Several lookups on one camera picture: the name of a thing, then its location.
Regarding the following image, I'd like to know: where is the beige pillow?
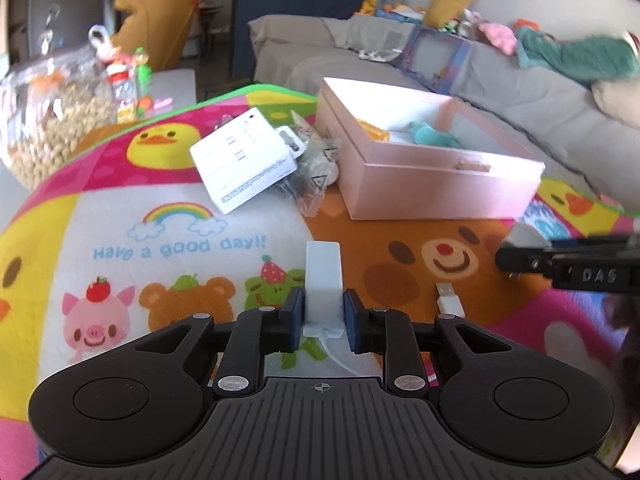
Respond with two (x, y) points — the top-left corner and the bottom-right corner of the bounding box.
(592, 77), (640, 129)

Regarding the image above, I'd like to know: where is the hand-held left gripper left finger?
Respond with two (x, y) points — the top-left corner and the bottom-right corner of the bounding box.
(135, 288), (305, 399)

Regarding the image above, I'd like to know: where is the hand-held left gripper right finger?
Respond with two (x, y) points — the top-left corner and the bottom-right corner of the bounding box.
(343, 288), (516, 399)

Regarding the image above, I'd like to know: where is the clear bag with dark item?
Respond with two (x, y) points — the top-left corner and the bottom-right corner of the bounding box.
(274, 157), (332, 219)

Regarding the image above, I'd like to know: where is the teal blanket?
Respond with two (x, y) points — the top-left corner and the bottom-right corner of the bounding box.
(514, 26), (640, 87)

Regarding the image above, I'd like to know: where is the pink cardboard box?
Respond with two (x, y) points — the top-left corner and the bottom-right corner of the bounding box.
(315, 77), (546, 221)

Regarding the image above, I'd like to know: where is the grey sofa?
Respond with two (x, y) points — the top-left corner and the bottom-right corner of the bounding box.
(247, 12), (640, 212)

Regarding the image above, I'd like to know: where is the yellow armchair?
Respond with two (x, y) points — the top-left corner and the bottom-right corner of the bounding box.
(112, 0), (199, 74)

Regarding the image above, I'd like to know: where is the clear bag with beige item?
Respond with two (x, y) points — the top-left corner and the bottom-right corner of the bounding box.
(291, 109), (344, 183)

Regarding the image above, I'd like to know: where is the white package box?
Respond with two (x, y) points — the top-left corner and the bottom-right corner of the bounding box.
(189, 107), (307, 216)

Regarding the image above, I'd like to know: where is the small bottle with red cap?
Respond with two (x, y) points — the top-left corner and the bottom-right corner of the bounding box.
(107, 59), (139, 124)

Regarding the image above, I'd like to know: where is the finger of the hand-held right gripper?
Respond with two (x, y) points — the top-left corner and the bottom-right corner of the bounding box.
(495, 245), (555, 275)

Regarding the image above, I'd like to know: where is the white plastic bag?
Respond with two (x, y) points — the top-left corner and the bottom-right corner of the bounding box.
(88, 24), (122, 62)

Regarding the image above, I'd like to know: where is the teal toy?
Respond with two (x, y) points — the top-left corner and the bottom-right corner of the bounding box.
(407, 120), (464, 149)

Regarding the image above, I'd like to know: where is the glass jar of nuts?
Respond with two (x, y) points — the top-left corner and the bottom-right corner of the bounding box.
(0, 4), (119, 191)

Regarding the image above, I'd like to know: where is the pink plush toy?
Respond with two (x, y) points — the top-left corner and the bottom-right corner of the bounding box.
(477, 19), (519, 56)

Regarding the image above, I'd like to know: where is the orange packet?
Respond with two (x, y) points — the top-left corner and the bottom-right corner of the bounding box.
(355, 118), (391, 144)

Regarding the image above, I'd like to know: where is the white charger block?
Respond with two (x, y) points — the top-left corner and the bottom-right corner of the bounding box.
(301, 241), (346, 337)

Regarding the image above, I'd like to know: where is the white side table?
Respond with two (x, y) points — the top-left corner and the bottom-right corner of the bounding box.
(149, 67), (197, 112)

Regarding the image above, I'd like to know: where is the white usb cable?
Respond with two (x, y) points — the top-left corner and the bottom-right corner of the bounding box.
(320, 282), (467, 378)

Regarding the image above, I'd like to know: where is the yellow pillow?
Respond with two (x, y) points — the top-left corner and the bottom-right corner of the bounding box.
(422, 0), (484, 29)

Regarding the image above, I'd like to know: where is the purple window gift box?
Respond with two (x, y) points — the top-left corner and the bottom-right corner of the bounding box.
(397, 24), (474, 96)

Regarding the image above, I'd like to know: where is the colourful cartoon play mat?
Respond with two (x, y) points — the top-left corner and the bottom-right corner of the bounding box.
(0, 82), (640, 480)

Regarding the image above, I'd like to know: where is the green toy bottle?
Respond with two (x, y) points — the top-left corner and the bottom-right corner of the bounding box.
(132, 47), (154, 116)

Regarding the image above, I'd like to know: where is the white bunny plush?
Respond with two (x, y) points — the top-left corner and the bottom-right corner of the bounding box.
(459, 8), (484, 36)

